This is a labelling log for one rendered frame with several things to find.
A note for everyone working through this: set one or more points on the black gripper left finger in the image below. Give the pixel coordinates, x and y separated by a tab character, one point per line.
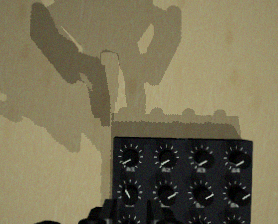
108	214

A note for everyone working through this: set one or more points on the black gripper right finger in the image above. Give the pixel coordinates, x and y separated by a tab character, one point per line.
155	214

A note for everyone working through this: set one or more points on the black knob box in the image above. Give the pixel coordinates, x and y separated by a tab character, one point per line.
222	187

